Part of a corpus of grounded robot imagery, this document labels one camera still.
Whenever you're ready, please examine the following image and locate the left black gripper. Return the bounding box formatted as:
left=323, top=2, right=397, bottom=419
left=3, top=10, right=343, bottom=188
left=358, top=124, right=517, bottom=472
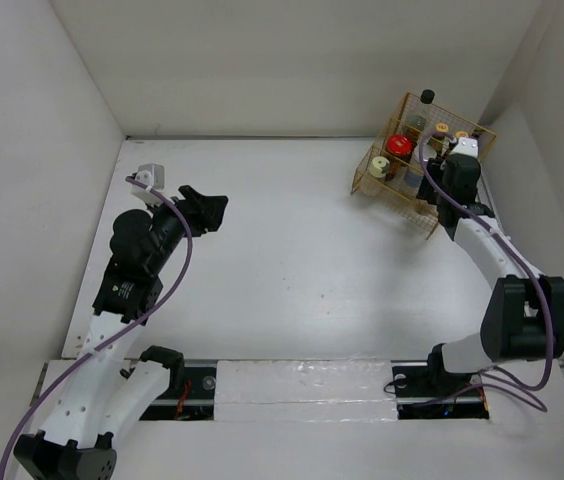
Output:
left=145, top=185, right=225, bottom=274

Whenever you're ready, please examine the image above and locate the silver-cap blue-label shaker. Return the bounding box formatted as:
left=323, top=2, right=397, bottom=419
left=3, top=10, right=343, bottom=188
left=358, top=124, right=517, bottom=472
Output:
left=404, top=144, right=437, bottom=191

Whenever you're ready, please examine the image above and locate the red-cap dark sauce jar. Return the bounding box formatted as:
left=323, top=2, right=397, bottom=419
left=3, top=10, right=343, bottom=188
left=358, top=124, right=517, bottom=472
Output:
left=384, top=134, right=413, bottom=181

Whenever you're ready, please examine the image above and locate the yellow-cap beige jar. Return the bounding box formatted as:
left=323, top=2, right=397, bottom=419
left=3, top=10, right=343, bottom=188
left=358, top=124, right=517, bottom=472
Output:
left=368, top=155, right=393, bottom=181

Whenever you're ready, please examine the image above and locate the tall black-cap glass bottle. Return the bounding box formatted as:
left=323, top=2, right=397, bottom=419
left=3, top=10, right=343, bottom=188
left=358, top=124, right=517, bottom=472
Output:
left=403, top=89, right=435, bottom=146

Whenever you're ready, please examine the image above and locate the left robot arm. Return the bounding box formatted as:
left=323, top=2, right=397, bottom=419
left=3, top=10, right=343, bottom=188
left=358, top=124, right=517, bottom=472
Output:
left=11, top=180, right=229, bottom=479

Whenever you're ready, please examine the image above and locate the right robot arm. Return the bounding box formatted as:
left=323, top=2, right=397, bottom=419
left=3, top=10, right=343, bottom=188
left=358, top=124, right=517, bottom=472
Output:
left=418, top=153, right=564, bottom=395

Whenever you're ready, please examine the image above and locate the yellow wire basket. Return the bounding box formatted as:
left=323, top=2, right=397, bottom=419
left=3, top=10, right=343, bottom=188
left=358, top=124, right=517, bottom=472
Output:
left=351, top=93, right=497, bottom=236

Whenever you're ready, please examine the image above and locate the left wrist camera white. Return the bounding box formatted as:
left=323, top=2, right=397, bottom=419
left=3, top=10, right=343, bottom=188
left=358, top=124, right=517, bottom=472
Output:
left=125, top=163, right=165, bottom=207

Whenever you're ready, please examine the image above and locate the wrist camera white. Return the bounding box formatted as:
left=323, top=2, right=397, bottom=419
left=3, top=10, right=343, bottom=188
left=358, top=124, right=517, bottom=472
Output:
left=450, top=137, right=479, bottom=159
left=125, top=163, right=165, bottom=207

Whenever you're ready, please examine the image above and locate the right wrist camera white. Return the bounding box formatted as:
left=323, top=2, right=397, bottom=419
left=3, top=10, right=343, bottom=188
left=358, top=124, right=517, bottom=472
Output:
left=450, top=137, right=479, bottom=159

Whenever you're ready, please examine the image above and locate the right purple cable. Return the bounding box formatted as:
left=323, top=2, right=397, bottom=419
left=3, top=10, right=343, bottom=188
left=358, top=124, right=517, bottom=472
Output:
left=419, top=130, right=556, bottom=414

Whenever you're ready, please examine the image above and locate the purple cable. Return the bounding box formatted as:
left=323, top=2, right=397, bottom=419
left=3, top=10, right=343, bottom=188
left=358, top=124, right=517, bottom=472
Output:
left=419, top=130, right=556, bottom=414
left=0, top=174, right=196, bottom=480

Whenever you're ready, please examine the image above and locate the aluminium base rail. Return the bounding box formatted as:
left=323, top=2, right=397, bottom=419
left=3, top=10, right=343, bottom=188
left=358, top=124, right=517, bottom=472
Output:
left=142, top=359, right=489, bottom=423

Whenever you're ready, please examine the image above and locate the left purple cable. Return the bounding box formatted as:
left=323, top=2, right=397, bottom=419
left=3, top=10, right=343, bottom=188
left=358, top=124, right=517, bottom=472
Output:
left=0, top=174, right=196, bottom=480

